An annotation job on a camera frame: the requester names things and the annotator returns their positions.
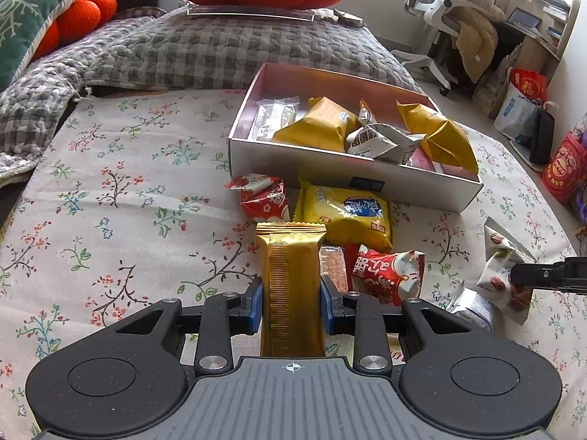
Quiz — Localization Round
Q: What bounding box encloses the yellow blue-label snack packet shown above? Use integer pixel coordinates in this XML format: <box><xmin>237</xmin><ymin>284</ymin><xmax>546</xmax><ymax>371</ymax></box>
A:
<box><xmin>293</xmin><ymin>181</ymin><xmax>393</xmax><ymax>252</ymax></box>

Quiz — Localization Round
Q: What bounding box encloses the pink silver cardboard box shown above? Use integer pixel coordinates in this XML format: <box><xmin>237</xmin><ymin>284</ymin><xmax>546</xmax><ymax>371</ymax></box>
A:
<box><xmin>228</xmin><ymin>63</ymin><xmax>484</xmax><ymax>213</ymax></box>

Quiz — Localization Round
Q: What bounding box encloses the red shopping bag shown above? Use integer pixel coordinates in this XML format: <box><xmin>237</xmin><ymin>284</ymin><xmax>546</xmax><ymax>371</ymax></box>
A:
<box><xmin>509</xmin><ymin>67</ymin><xmax>547</xmax><ymax>105</ymax></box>

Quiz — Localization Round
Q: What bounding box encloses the red white candy packet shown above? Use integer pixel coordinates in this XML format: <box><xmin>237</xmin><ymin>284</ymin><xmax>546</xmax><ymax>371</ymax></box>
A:
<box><xmin>343</xmin><ymin>243</ymin><xmax>425</xmax><ymax>306</ymax></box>
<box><xmin>226</xmin><ymin>174</ymin><xmax>291</xmax><ymax>223</ymax></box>

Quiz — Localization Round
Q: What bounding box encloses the large yellow snack bag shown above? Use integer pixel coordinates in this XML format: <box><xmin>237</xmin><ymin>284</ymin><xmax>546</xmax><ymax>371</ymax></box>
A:
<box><xmin>396</xmin><ymin>101</ymin><xmax>478</xmax><ymax>174</ymax></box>
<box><xmin>271</xmin><ymin>96</ymin><xmax>361</xmax><ymax>153</ymax></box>

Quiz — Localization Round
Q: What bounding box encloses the white nut snack packet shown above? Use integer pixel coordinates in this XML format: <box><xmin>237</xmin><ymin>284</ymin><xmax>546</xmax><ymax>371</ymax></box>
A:
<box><xmin>474</xmin><ymin>217</ymin><xmax>535</xmax><ymax>325</ymax></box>

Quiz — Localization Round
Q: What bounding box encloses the red yellow snack bag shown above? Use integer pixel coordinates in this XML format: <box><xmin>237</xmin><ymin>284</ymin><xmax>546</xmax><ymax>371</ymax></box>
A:
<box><xmin>541</xmin><ymin>132</ymin><xmax>586</xmax><ymax>205</ymax></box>

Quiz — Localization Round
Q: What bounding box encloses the beige coat on chair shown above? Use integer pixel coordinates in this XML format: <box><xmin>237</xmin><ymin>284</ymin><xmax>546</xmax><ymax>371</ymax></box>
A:
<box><xmin>449</xmin><ymin>0</ymin><xmax>509</xmax><ymax>84</ymax></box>

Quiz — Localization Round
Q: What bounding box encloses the clear-wrapped brown wafer pack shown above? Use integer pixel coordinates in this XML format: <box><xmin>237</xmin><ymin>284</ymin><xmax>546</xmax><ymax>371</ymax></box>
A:
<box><xmin>320</xmin><ymin>246</ymin><xmax>349</xmax><ymax>293</ymax></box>

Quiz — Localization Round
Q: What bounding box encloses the silver white snack packet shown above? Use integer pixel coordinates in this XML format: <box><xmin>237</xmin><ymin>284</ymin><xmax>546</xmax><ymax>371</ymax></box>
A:
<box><xmin>345</xmin><ymin>123</ymin><xmax>425</xmax><ymax>165</ymax></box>

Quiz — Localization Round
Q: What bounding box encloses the white blue snack packet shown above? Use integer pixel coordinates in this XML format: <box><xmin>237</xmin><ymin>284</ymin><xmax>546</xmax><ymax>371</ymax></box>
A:
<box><xmin>446</xmin><ymin>283</ymin><xmax>493</xmax><ymax>332</ymax></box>

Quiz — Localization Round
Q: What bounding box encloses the clear plastic sheet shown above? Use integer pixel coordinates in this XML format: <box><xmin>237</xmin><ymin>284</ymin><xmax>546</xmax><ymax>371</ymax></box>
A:
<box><xmin>186</xmin><ymin>3</ymin><xmax>338</xmax><ymax>22</ymax></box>

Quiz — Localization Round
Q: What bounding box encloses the black bag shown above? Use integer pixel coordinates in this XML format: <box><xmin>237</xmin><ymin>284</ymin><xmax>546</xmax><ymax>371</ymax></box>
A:
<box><xmin>529</xmin><ymin>108</ymin><xmax>555</xmax><ymax>166</ymax></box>

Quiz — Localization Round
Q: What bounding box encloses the floral tablecloth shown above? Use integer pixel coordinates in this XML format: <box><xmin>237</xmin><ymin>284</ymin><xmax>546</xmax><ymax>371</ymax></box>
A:
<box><xmin>1</xmin><ymin>91</ymin><xmax>586</xmax><ymax>439</ymax></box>

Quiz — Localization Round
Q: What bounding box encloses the grey checked quilt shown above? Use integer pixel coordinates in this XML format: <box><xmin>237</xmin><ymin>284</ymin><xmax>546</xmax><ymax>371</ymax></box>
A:
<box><xmin>1</xmin><ymin>8</ymin><xmax>421</xmax><ymax>181</ymax></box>

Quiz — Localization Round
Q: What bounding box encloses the white office chair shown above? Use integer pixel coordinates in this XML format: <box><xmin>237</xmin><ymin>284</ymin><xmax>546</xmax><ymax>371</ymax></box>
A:
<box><xmin>391</xmin><ymin>0</ymin><xmax>492</xmax><ymax>96</ymax></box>

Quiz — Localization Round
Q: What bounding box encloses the wooden desk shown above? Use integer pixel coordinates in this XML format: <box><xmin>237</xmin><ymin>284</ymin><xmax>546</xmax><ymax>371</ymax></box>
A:
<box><xmin>504</xmin><ymin>0</ymin><xmax>581</xmax><ymax>81</ymax></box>

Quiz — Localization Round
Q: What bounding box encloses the green snowflake pillow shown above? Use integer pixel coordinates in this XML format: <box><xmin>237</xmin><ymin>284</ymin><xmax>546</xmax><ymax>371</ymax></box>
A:
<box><xmin>1</xmin><ymin>0</ymin><xmax>76</xmax><ymax>89</ymax></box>

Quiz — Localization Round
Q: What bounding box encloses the small orange cushion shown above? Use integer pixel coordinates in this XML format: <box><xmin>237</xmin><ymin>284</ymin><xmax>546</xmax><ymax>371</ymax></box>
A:
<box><xmin>32</xmin><ymin>0</ymin><xmax>117</xmax><ymax>61</ymax></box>

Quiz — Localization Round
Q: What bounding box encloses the gold snack bar wrapper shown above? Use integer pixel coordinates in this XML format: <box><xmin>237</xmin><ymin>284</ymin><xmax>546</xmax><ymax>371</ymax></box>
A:
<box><xmin>256</xmin><ymin>223</ymin><xmax>327</xmax><ymax>358</ymax></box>

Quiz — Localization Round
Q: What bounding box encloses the pink snack packet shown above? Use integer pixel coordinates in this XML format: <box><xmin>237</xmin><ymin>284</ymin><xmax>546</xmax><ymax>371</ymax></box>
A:
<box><xmin>406</xmin><ymin>147</ymin><xmax>445</xmax><ymax>174</ymax></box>

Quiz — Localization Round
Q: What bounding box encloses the clear white snack packet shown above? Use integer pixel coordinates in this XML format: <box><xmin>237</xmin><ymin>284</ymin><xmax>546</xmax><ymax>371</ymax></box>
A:
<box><xmin>247</xmin><ymin>96</ymin><xmax>299</xmax><ymax>142</ymax></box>

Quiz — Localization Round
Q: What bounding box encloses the white blue paper bag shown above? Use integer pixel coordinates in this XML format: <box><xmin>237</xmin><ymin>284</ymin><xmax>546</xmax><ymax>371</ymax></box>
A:
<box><xmin>493</xmin><ymin>82</ymin><xmax>539</xmax><ymax>140</ymax></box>

